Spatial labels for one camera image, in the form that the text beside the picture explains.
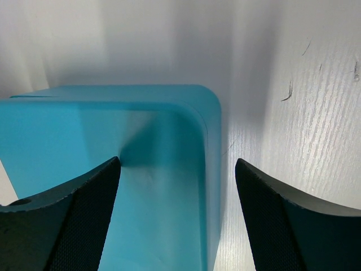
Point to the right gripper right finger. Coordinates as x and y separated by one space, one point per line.
289 229

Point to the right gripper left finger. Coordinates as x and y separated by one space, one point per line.
62 228

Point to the teal box lid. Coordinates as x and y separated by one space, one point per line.
158 219

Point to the teal chocolate box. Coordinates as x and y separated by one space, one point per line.
197 102

